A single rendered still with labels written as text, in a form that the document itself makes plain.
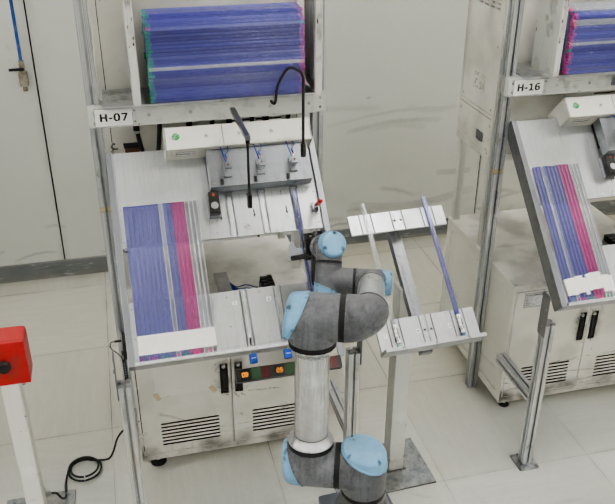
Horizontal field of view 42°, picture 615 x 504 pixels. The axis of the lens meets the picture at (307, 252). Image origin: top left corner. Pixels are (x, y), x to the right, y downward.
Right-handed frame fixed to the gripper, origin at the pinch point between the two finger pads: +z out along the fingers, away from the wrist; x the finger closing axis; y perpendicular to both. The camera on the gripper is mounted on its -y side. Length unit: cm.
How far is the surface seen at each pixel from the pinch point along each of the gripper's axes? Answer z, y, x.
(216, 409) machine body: 48, -50, 31
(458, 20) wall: 138, 121, -128
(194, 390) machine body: 43, -42, 39
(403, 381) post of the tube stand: 21, -47, -33
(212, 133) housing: 8, 45, 25
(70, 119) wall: 158, 88, 77
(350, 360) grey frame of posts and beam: 3.9, -34.9, -10.7
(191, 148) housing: 7, 40, 33
